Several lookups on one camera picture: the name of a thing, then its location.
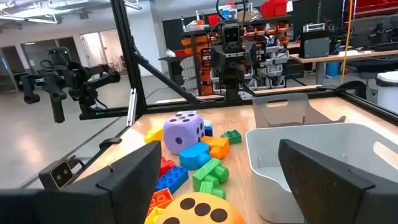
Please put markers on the orange sloped toy brick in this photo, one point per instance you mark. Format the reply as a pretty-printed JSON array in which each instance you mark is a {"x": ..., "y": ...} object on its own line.
[{"x": 217, "y": 146}]

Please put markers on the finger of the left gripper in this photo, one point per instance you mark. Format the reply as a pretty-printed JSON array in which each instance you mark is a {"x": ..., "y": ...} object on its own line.
[
  {"x": 217, "y": 57},
  {"x": 256, "y": 53}
]

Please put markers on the blue barrel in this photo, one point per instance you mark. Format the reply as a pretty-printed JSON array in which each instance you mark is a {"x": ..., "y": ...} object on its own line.
[{"x": 332, "y": 69}]

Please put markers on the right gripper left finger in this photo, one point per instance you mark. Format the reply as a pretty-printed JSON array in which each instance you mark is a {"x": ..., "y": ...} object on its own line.
[{"x": 124, "y": 186}]

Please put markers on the wooden workbench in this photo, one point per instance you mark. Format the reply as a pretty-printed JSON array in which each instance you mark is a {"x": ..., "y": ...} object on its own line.
[{"x": 357, "y": 55}]

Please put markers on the blue rectangular toy brick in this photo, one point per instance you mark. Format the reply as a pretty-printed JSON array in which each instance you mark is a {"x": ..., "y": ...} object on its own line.
[{"x": 171, "y": 179}]

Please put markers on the purple foam die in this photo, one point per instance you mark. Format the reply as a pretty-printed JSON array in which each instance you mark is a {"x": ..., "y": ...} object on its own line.
[{"x": 183, "y": 133}]

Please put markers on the white plastic bin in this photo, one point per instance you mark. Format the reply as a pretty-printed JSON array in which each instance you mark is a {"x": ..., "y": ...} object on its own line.
[{"x": 326, "y": 137}]

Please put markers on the grey plastic bin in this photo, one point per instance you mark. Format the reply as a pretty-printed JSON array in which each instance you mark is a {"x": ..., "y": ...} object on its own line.
[{"x": 289, "y": 115}]

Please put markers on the black table-level camera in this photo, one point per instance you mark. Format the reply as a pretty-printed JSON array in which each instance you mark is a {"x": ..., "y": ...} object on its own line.
[{"x": 59, "y": 174}]

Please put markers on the light cyan flat toy brick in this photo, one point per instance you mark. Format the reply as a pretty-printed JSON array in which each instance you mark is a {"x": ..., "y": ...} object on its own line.
[{"x": 207, "y": 123}]

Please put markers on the small blue rounded toy brick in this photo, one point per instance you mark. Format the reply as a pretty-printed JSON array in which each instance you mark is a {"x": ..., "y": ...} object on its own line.
[{"x": 208, "y": 131}]

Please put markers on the orange foam die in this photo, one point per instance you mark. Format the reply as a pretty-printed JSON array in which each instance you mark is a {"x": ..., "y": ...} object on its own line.
[{"x": 192, "y": 217}]

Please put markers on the orange studded toy brick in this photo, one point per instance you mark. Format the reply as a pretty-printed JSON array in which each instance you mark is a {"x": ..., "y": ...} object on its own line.
[{"x": 160, "y": 199}]

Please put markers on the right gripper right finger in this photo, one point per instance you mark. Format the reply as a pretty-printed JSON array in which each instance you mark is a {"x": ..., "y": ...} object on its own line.
[{"x": 326, "y": 193}]

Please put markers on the silver aluminium bar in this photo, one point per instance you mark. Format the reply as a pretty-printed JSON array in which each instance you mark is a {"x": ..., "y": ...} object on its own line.
[{"x": 132, "y": 107}]

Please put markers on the yellow toy brick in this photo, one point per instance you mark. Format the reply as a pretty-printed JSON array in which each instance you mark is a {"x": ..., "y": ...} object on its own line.
[
  {"x": 154, "y": 216},
  {"x": 154, "y": 135}
]

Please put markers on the white trash can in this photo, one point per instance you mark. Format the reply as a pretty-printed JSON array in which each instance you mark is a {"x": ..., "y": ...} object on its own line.
[{"x": 388, "y": 93}]

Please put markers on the small dark green toy brick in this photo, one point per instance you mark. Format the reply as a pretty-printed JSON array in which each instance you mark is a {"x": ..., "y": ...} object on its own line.
[{"x": 231, "y": 137}]

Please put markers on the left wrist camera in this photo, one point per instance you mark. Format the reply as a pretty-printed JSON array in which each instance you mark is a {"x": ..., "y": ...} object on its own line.
[{"x": 231, "y": 34}]

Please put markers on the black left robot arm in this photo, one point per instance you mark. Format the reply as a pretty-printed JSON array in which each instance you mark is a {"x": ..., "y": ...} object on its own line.
[{"x": 232, "y": 84}]

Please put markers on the red toy brick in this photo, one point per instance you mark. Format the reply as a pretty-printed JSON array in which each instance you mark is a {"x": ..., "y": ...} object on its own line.
[{"x": 166, "y": 166}]

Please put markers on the red storage bin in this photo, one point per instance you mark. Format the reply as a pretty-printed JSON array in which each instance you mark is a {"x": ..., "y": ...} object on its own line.
[{"x": 273, "y": 7}]

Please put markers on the grey equipment box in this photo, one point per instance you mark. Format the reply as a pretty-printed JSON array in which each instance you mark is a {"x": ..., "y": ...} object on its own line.
[{"x": 316, "y": 46}]

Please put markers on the black shelf with orange bins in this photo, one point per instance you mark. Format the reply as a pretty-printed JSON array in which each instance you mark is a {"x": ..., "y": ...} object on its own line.
[{"x": 199, "y": 40}]

